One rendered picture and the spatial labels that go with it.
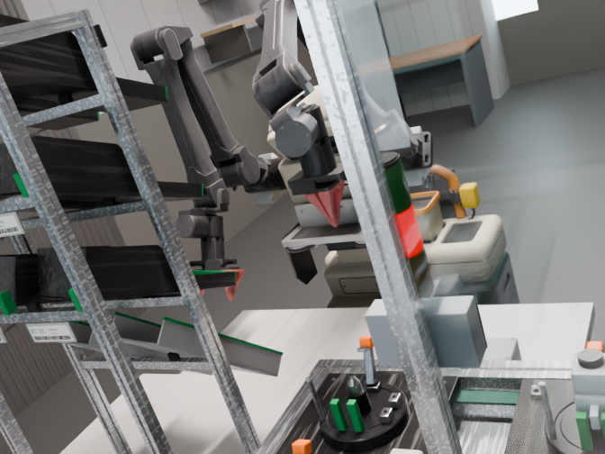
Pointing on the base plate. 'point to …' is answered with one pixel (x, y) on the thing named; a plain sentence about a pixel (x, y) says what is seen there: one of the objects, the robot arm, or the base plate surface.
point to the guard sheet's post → (374, 217)
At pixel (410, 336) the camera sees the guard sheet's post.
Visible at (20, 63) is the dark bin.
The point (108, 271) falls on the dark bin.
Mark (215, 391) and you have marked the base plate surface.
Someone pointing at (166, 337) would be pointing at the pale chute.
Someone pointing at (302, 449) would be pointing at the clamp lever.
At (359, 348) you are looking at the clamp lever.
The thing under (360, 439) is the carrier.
